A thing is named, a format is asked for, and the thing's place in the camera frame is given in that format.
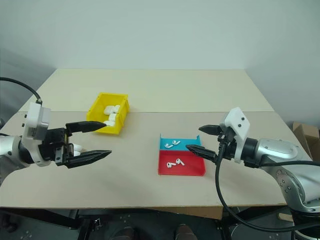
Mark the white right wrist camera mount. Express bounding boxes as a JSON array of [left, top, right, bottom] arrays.
[[223, 107, 252, 165]]

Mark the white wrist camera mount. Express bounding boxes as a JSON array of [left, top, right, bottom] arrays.
[[20, 101, 52, 167], [223, 107, 252, 165]]

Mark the brown cardboard box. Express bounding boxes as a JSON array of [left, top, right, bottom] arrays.
[[291, 121, 320, 161]]

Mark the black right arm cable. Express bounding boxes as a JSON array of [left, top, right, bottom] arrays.
[[214, 129, 320, 234]]

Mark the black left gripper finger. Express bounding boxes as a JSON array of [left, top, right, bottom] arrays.
[[65, 121, 107, 136], [63, 149, 113, 169]]

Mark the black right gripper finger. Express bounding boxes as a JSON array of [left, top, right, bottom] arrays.
[[185, 144, 218, 165], [198, 124, 223, 137]]

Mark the yellow plastic bin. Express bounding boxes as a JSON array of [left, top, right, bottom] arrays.
[[86, 92, 131, 136]]

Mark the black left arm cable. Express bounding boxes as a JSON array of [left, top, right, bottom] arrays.
[[0, 77, 43, 104]]

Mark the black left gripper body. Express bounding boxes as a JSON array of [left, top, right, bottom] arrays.
[[39, 127, 75, 167]]

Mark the blue plastic tray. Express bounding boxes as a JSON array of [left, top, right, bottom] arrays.
[[159, 133, 202, 153]]

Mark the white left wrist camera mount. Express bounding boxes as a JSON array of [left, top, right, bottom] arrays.
[[20, 101, 52, 167]]

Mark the red plastic tray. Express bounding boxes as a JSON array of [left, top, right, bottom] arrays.
[[157, 149, 207, 177]]

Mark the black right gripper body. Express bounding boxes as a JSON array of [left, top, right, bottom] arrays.
[[215, 124, 238, 160]]

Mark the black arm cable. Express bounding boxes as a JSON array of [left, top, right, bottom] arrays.
[[214, 129, 320, 234], [0, 77, 43, 104]]

